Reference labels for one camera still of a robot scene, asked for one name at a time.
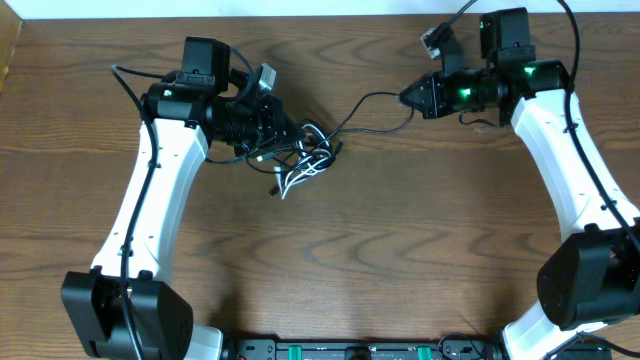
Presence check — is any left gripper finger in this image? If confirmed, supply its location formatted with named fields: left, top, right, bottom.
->
left=279, top=127, right=305, bottom=149
left=282, top=113, right=304, bottom=135

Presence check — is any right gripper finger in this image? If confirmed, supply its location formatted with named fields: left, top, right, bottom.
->
left=399, top=93, right=425, bottom=113
left=399, top=76, right=425, bottom=98

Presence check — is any white USB cable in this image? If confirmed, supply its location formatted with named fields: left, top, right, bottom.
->
left=273, top=123, right=335, bottom=201

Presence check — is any black USB cable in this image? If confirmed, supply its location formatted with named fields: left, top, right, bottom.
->
left=204, top=117, right=346, bottom=197

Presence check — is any thin black cable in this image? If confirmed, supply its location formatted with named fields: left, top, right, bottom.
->
left=319, top=91, right=416, bottom=146

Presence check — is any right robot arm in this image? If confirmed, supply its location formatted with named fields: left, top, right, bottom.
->
left=399, top=8, right=639, bottom=359

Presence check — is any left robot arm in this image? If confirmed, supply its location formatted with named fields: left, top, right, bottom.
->
left=61, top=37, right=304, bottom=359

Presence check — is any cardboard box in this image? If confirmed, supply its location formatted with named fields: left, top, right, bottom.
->
left=0, top=0, right=23, bottom=88

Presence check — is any right camera cable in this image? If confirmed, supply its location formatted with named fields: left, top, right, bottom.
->
left=444, top=0, right=640, bottom=241

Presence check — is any camera cable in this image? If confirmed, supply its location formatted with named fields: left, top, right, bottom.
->
left=110, top=64, right=166, bottom=360
left=444, top=0, right=640, bottom=241

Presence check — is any left camera cable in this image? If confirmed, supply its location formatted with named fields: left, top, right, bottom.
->
left=110, top=64, right=166, bottom=360

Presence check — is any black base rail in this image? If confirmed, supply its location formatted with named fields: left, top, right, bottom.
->
left=219, top=337, right=614, bottom=360

